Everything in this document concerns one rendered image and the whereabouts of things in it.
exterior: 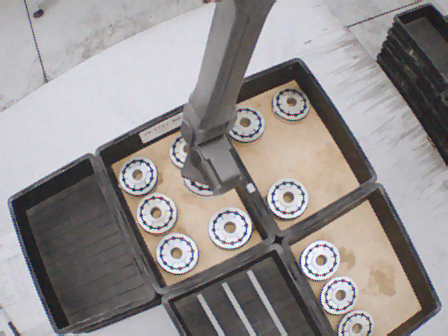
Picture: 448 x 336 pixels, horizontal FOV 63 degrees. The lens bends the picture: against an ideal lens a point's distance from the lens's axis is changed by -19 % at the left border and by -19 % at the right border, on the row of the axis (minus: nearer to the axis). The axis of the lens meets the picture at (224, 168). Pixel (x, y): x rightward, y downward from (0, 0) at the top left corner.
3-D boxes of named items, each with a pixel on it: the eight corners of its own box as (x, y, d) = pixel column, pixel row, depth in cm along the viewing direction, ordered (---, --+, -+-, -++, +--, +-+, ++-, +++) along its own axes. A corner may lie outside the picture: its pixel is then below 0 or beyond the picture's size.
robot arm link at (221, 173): (229, 98, 74) (182, 116, 71) (264, 155, 71) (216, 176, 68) (218, 130, 85) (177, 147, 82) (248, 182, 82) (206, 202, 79)
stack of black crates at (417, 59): (370, 66, 204) (392, 15, 162) (405, 50, 208) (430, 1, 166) (414, 128, 192) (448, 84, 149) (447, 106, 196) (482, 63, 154)
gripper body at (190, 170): (228, 141, 91) (228, 126, 84) (211, 187, 88) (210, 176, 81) (197, 132, 92) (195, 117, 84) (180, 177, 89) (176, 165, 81)
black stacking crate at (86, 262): (23, 210, 112) (7, 199, 101) (103, 167, 116) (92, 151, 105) (72, 335, 99) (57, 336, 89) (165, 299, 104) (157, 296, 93)
